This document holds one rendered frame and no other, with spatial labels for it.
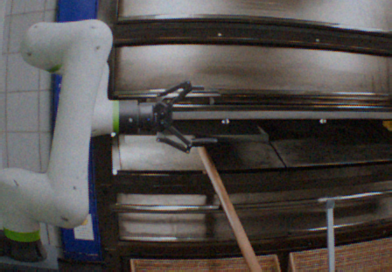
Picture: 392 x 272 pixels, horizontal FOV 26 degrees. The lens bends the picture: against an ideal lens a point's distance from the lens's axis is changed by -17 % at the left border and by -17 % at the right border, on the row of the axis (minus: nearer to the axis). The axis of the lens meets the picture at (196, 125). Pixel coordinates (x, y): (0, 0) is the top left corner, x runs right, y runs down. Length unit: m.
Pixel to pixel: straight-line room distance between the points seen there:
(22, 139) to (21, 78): 0.23
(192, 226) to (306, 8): 0.89
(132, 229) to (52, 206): 1.23
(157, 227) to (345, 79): 0.86
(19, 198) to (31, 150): 1.12
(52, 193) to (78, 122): 0.19
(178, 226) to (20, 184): 1.28
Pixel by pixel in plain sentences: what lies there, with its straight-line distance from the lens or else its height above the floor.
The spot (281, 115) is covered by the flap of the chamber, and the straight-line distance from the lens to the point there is 3.26.
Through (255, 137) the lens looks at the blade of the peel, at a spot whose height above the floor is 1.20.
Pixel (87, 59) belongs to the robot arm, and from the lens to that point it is 2.30.
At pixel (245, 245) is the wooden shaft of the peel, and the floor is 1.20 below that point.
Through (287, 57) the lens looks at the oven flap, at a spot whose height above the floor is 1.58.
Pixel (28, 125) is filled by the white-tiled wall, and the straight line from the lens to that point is 3.38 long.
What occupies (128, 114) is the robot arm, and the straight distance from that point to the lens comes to 2.75.
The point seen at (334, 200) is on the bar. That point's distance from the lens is 3.13.
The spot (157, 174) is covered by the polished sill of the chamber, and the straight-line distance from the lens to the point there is 3.41.
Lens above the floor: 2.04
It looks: 12 degrees down
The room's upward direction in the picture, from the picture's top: 1 degrees clockwise
